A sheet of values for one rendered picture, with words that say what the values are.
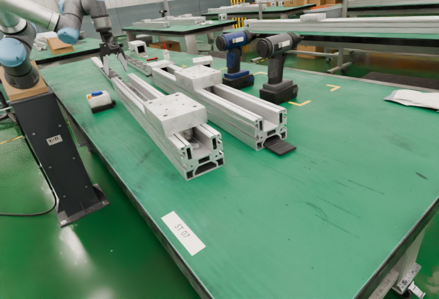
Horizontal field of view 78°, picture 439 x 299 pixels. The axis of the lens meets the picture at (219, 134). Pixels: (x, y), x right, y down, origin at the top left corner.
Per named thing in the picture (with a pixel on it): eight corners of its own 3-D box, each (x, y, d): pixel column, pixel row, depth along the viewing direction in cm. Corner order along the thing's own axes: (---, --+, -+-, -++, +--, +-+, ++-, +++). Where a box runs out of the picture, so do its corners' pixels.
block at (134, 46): (130, 56, 217) (127, 44, 212) (144, 53, 222) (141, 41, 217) (134, 57, 209) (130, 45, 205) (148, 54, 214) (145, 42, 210)
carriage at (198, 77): (177, 89, 102) (174, 70, 99) (202, 81, 107) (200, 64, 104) (195, 98, 90) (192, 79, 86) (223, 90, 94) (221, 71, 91)
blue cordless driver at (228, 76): (219, 89, 114) (212, 34, 104) (255, 78, 122) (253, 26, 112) (229, 93, 108) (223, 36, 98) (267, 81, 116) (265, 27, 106)
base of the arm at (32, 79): (12, 93, 137) (5, 82, 129) (0, 69, 140) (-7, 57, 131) (44, 83, 145) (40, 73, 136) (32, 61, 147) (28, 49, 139)
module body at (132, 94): (115, 96, 123) (110, 78, 119) (137, 91, 127) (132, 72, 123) (186, 181, 59) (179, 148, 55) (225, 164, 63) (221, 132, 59)
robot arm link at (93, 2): (86, -9, 120) (104, -12, 119) (95, 17, 125) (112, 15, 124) (77, -9, 113) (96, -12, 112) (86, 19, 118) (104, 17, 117)
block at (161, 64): (146, 83, 137) (141, 64, 132) (168, 78, 142) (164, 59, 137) (151, 87, 130) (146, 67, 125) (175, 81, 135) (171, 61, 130)
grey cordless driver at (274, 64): (256, 103, 95) (252, 38, 85) (294, 87, 105) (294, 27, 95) (272, 108, 89) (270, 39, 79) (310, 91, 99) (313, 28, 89)
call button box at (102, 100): (90, 108, 112) (85, 94, 109) (114, 102, 116) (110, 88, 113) (93, 113, 106) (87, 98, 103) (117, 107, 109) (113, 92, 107)
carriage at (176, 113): (147, 125, 75) (142, 102, 72) (183, 113, 79) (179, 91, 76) (167, 147, 62) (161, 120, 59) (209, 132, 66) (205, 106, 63)
